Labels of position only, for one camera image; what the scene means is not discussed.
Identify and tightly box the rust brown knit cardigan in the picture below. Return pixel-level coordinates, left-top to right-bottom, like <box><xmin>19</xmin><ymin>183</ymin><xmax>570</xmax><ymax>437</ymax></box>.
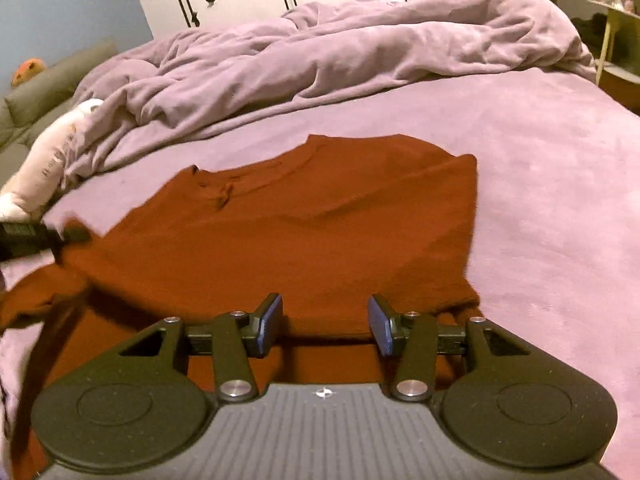
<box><xmin>1</xmin><ymin>136</ymin><xmax>480</xmax><ymax>479</ymax></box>

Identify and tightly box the long white plush toy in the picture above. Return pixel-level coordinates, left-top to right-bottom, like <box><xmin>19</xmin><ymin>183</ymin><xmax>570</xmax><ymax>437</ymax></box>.
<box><xmin>1</xmin><ymin>99</ymin><xmax>103</xmax><ymax>222</ymax></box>

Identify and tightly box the green padded headboard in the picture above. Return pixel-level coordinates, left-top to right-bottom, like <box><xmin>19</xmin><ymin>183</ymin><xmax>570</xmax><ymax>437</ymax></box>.
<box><xmin>0</xmin><ymin>40</ymin><xmax>118</xmax><ymax>185</ymax></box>

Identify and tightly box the lilac fleece bed sheet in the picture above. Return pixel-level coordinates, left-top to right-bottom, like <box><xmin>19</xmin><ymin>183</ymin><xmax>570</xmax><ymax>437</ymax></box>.
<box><xmin>0</xmin><ymin>66</ymin><xmax>640</xmax><ymax>480</ymax></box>

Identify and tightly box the orange plush toy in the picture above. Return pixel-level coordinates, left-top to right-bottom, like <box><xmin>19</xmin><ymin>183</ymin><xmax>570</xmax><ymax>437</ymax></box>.
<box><xmin>11</xmin><ymin>58</ymin><xmax>47</xmax><ymax>88</ymax></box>

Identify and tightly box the crumpled lilac duvet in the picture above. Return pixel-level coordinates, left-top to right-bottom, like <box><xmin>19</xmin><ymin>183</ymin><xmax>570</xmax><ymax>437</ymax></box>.
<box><xmin>61</xmin><ymin>0</ymin><xmax>596</xmax><ymax>190</ymax></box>

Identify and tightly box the yellow side table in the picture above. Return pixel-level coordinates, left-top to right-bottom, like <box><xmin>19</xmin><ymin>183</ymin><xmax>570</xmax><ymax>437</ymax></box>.
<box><xmin>588</xmin><ymin>0</ymin><xmax>639</xmax><ymax>87</ymax></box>

